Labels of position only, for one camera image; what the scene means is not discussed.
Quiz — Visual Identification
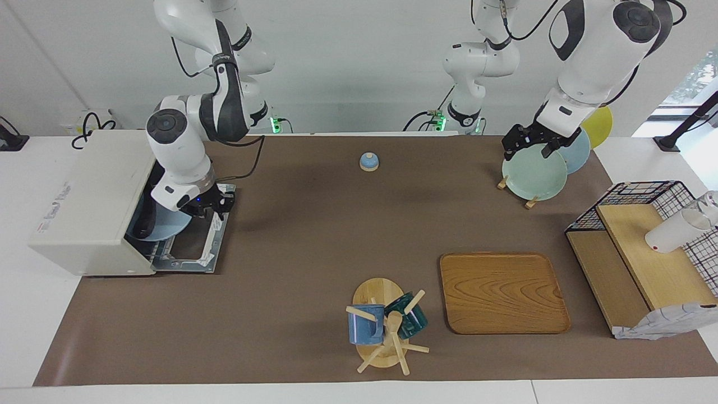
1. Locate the glass oven door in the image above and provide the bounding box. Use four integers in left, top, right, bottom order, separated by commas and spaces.
147, 184, 236, 274

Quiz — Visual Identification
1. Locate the cream toaster oven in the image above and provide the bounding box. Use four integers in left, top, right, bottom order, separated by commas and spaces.
28, 130, 236, 277

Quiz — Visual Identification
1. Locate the light blue racked plate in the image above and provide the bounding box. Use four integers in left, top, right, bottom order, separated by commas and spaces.
555, 128, 591, 175

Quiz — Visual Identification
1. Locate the pale green plate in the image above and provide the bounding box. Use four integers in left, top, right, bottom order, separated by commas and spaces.
502, 143, 568, 201

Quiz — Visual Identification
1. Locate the yellow plate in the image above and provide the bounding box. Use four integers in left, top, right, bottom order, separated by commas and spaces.
581, 105, 614, 149

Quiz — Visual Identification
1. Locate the wooden plate rack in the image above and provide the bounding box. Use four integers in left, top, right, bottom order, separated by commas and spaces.
497, 175, 542, 209

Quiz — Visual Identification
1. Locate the brown table mat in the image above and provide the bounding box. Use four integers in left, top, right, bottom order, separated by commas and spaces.
33, 135, 718, 387

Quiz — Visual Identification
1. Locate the black clamp stand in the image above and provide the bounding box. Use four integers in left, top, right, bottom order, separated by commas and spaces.
653, 90, 718, 152

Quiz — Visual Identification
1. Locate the wooden serving tray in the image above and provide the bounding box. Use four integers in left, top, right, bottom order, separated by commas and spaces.
439, 252, 571, 336

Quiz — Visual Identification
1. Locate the white cup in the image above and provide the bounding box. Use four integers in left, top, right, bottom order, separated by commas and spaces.
645, 208, 712, 254

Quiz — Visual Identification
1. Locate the wooden shelf unit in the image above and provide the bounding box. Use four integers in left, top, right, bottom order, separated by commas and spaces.
565, 203, 718, 337

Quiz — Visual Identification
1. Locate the clear glass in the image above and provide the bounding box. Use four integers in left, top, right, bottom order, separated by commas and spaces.
696, 191, 718, 228

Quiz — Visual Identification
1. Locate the wooden mug tree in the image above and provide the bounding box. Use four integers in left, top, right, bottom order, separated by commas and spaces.
345, 278, 430, 375

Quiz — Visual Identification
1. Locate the blue mug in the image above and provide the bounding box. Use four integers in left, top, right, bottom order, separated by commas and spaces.
348, 304, 386, 345

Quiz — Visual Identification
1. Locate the dark green mug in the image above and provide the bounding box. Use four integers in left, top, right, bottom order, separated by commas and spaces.
384, 292, 429, 339

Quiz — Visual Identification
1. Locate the black desk device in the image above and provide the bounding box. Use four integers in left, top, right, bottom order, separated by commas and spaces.
0, 115, 30, 152

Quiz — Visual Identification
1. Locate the grey patterned cloth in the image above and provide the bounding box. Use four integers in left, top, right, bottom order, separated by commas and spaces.
613, 302, 718, 341

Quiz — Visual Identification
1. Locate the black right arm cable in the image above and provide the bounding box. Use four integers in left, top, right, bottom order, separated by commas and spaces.
170, 36, 265, 183

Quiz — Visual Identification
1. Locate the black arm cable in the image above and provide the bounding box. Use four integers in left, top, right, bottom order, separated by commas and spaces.
170, 36, 265, 183
470, 0, 688, 108

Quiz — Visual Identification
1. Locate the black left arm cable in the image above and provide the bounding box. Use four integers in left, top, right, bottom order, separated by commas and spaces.
470, 0, 688, 108

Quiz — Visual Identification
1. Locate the black wire basket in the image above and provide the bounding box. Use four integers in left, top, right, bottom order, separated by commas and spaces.
565, 181, 718, 298

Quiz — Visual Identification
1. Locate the black oven power cable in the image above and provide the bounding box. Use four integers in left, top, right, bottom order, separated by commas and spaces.
71, 112, 117, 150

